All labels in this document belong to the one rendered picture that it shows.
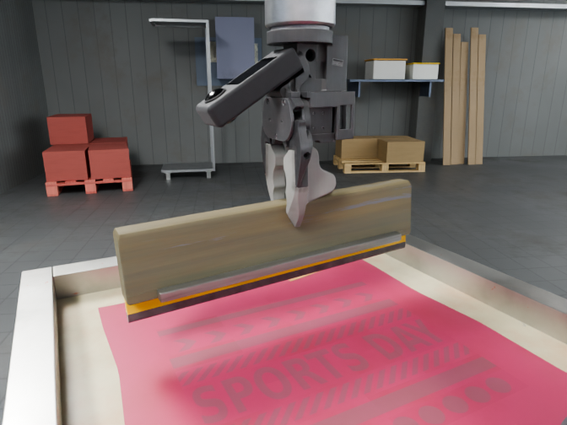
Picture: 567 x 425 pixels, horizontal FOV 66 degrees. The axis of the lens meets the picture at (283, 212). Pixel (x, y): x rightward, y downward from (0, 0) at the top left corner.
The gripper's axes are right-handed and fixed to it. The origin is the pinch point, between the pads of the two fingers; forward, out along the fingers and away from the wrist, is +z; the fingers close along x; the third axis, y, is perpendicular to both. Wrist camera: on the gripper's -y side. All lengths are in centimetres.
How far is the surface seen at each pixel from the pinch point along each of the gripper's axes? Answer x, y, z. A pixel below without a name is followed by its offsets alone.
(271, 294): 5.8, 1.0, 13.6
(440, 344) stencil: -14.0, 12.5, 13.6
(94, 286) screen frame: 17.8, -20.8, 12.5
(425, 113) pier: 497, 517, 33
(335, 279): 5.8, 11.7, 13.6
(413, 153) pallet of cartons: 434, 438, 84
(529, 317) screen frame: -15.9, 25.2, 12.7
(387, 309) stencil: -4.9, 12.7, 13.6
